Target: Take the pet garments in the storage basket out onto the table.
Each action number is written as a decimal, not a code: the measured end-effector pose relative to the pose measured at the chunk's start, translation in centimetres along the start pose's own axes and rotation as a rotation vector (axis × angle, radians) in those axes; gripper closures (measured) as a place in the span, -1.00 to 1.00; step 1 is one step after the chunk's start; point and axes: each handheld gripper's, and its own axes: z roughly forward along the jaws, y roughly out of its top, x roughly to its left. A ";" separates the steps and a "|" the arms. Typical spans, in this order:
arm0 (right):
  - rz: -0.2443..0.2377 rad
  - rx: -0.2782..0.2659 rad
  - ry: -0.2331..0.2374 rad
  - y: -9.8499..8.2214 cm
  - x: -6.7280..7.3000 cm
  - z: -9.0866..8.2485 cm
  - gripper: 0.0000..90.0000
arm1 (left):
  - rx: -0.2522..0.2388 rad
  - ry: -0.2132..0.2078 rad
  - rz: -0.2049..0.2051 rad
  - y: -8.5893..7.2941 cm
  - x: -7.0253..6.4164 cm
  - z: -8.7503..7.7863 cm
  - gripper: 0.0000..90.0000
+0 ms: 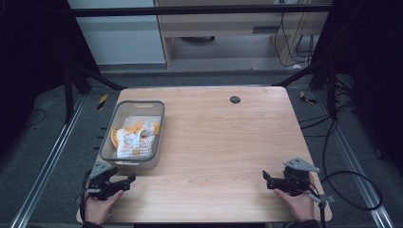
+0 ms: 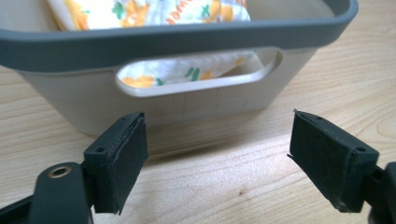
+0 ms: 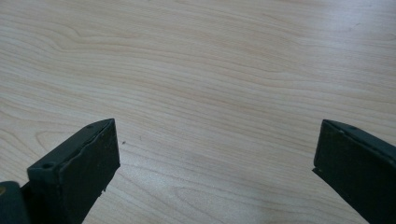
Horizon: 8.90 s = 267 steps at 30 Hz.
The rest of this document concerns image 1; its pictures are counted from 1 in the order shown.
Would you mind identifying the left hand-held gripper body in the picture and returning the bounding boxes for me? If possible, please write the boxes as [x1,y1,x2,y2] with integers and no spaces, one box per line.
[74,161,119,203]

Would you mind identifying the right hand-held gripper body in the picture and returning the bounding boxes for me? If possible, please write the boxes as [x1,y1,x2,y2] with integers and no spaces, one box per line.
[282,157,336,204]

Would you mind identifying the white and orange gloves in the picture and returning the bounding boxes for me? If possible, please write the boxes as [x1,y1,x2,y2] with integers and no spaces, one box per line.
[110,120,162,160]

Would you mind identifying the grey plastic basket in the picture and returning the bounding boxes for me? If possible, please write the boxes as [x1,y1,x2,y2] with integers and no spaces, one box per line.
[99,100,166,171]

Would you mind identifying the person's right hand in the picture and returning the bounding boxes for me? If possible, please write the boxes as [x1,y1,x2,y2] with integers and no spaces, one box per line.
[273,176,317,223]

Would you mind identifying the person's left hand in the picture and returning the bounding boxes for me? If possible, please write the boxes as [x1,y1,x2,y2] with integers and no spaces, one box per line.
[83,189,125,226]

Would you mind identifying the yellow and black tape marker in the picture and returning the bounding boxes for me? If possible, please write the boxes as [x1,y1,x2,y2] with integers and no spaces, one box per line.
[298,90,318,105]
[96,93,109,111]

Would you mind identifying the black metal stand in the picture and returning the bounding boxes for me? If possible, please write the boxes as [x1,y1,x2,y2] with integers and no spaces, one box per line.
[62,61,127,125]
[273,60,338,122]

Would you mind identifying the dark curtain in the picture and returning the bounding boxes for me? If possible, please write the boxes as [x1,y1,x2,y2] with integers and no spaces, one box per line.
[312,0,403,177]
[0,0,100,156]

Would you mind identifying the white cabinet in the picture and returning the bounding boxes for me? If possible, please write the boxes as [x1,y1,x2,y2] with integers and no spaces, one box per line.
[67,0,168,67]

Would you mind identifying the light wooden desk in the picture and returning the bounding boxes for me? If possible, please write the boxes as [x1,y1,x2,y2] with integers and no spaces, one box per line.
[153,0,335,69]

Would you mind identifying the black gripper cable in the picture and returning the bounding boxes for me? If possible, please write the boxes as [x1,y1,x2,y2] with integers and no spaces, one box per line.
[318,202,328,228]

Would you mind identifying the aluminium floor rail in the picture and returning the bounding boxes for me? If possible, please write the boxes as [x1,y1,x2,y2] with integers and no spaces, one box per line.
[315,90,395,228]
[9,94,87,228]

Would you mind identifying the black looped floor cable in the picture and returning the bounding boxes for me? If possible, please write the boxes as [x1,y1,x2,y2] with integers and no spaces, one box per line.
[320,118,384,212]

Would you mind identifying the black floor cables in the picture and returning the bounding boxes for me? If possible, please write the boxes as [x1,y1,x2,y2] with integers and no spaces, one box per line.
[298,75,359,139]

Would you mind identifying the black hanging cables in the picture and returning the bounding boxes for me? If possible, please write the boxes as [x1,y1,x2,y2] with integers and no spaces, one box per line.
[273,11,316,68]

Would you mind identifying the black metal frame bar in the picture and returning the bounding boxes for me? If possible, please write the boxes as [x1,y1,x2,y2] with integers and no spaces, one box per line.
[67,4,335,17]

